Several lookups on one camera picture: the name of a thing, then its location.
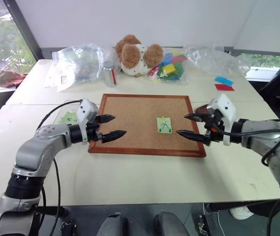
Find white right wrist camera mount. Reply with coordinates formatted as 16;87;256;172
207;92;237;147

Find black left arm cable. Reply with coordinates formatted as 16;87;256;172
35;99;84;131
40;158;62;236

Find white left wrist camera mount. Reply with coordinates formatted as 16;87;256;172
76;98;99;145

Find dark grey rounded shape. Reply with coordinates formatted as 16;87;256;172
154;210;190;236
96;212;129;236

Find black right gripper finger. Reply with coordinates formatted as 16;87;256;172
176;130;212;146
184;112;206;123

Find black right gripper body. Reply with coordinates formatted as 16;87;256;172
202;108;226;143

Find brown cloth cap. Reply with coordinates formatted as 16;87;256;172
0;69;28;88

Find empty clear plastic bag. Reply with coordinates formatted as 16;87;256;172
182;41;250;80

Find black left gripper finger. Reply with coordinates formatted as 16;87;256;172
101;130;127;144
97;114;116;124

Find clear bag of coloured blocks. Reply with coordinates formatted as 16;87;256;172
147;47;192;86

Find dark window frame post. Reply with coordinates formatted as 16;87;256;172
2;0;45;60

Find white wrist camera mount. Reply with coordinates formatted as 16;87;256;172
207;92;237;147
76;98;99;145

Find red paper card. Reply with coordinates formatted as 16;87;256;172
214;83;236;92

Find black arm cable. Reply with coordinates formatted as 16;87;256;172
212;118;280;168
267;196;280;236
40;158;62;236
35;99;84;131

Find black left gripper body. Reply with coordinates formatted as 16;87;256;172
86;115;104;144

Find brown white plush toy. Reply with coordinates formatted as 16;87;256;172
115;34;165;78

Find wood framed cork board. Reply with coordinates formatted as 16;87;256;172
88;93;207;158

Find silver drink can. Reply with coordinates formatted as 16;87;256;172
102;61;119;88

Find green paper note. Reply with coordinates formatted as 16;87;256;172
156;117;173;135

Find yellow block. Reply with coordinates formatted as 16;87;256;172
162;64;177;75

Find white sneaker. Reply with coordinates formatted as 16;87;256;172
229;206;254;221

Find clear plastic bag red label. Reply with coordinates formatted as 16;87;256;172
44;42;117;92

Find light green paper sheet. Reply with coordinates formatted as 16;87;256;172
58;110;80;125

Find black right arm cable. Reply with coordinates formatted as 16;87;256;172
267;196;280;236
212;118;280;168

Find blue paper card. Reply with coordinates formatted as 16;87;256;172
214;76;235;87

